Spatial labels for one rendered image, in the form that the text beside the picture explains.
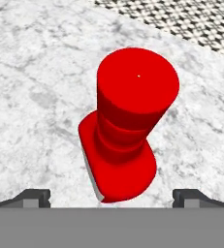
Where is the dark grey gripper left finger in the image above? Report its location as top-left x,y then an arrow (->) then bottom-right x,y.
0,188 -> 51,209

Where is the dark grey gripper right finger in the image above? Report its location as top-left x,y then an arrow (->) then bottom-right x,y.
172,188 -> 224,209

